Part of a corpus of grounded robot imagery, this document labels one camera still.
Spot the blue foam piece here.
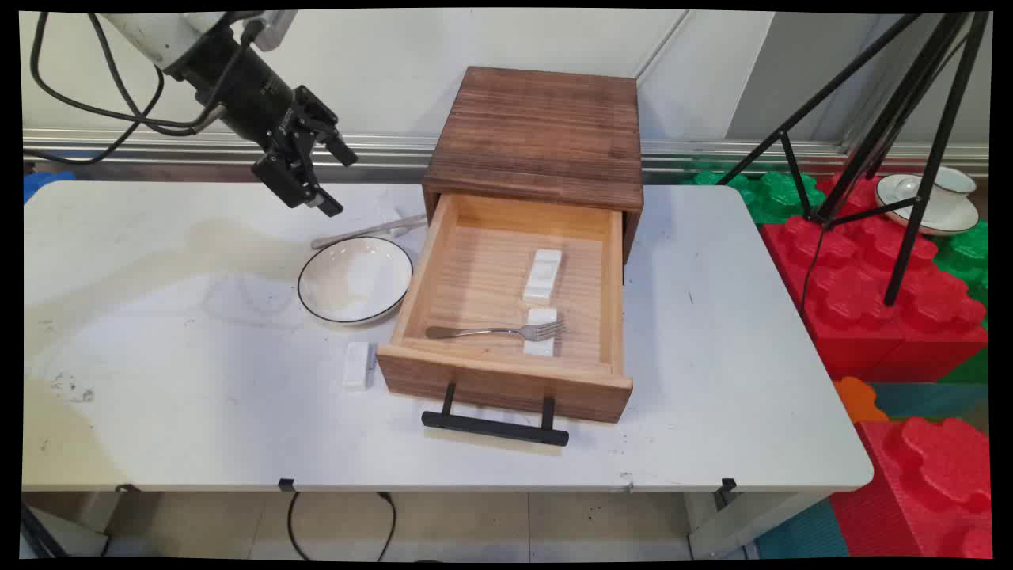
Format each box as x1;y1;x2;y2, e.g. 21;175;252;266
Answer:
24;170;77;203

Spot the white table leg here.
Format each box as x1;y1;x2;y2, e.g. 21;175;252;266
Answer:
685;491;832;560

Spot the dark wooden drawer cabinet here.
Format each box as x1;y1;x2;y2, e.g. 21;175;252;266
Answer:
422;66;644;266

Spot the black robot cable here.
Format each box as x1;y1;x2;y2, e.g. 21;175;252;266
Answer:
24;11;266;165

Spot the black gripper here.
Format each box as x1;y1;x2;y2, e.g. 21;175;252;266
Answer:
165;25;359;219

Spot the white saucer dark rim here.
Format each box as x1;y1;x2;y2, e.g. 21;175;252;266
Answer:
875;173;981;237

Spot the white bowl black rim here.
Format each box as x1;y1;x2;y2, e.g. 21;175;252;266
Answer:
297;236;415;326

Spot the teal foam mat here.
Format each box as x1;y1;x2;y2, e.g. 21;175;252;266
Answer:
869;382;989;421

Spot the orange foam piece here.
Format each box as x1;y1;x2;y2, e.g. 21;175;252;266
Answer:
833;376;890;424

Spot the silver table knife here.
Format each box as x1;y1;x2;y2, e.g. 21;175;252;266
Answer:
310;214;429;250

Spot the black cable under table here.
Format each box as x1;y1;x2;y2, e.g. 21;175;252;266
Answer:
286;491;397;563

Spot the black tripod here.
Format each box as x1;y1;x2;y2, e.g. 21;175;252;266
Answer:
716;11;992;307

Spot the metal wall rail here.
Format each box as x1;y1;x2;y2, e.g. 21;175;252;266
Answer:
24;128;990;180

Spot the silver fork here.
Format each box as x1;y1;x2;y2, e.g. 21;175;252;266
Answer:
426;320;567;343

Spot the green foam block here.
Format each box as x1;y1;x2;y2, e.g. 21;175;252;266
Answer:
685;170;828;225
934;222;990;311

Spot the light wooden drawer black handle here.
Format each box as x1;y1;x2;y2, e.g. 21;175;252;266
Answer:
376;192;635;448

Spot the large red foam block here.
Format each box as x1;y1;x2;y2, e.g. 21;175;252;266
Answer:
760;170;988;383

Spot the white teacup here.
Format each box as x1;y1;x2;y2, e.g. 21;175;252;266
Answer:
894;166;978;220

